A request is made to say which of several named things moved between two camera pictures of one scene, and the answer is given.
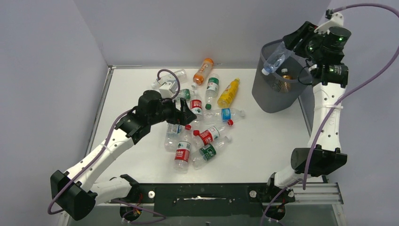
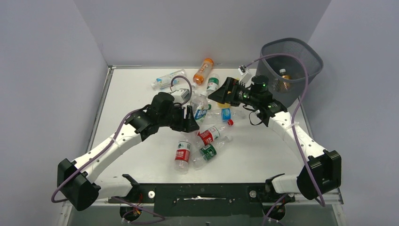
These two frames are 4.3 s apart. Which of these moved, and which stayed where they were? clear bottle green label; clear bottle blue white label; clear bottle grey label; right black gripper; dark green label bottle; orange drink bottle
Moved: right black gripper; clear bottle grey label
Stayed: clear bottle green label; orange drink bottle; dark green label bottle; clear bottle blue white label
